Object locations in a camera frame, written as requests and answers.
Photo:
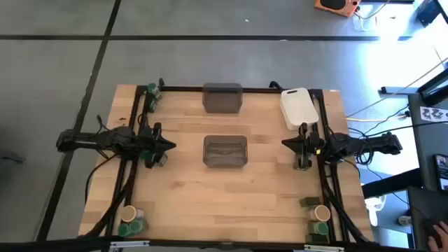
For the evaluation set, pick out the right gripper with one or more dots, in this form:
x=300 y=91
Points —
x=309 y=143

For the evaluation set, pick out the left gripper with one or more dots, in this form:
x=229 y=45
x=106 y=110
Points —
x=154 y=143

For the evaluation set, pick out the green-lidded glass spice jar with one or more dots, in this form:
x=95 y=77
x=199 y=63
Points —
x=143 y=155
x=322 y=228
x=123 y=230
x=136 y=227
x=152 y=87

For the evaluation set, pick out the white plastic bin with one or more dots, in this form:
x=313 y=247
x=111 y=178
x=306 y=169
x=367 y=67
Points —
x=297 y=106

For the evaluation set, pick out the translucent grey plastic bin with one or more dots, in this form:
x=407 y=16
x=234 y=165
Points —
x=225 y=152
x=222 y=99

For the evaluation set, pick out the beige-lidded spice jar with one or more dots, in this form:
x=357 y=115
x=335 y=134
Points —
x=128 y=213
x=322 y=213

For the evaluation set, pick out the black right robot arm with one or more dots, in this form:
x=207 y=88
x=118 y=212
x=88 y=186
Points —
x=367 y=143

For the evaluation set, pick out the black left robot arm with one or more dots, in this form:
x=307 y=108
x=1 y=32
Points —
x=87 y=140

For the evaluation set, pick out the black clamp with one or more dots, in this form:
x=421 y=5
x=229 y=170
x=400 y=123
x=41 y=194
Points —
x=161 y=83
x=274 y=84

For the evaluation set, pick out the white plastic floor object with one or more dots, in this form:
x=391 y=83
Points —
x=374 y=210

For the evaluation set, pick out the black desk leg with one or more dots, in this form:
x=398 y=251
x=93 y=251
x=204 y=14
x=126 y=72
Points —
x=392 y=183

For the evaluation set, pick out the black floor bar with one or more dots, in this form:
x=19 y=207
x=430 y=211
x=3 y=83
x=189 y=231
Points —
x=395 y=90

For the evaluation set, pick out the dark grey desk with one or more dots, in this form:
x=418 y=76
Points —
x=425 y=140

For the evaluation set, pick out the paper with black markers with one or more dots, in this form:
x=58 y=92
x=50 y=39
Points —
x=434 y=115

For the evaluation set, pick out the orange box with black disc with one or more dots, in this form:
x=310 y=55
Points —
x=344 y=8

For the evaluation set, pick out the black phone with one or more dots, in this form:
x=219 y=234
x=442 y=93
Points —
x=442 y=171

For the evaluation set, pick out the black rig crossbar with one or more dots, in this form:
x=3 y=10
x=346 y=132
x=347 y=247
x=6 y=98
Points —
x=52 y=245

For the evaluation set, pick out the black desk monitor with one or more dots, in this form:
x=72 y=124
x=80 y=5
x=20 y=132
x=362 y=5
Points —
x=437 y=89

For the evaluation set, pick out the person's hand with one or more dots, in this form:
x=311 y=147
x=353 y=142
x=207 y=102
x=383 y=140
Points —
x=439 y=239

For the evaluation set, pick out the blue box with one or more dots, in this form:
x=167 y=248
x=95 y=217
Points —
x=427 y=10

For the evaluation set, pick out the black aluminium table frame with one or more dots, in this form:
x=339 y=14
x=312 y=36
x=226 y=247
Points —
x=182 y=88

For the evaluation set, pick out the silver bracket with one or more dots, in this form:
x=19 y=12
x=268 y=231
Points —
x=129 y=244
x=323 y=248

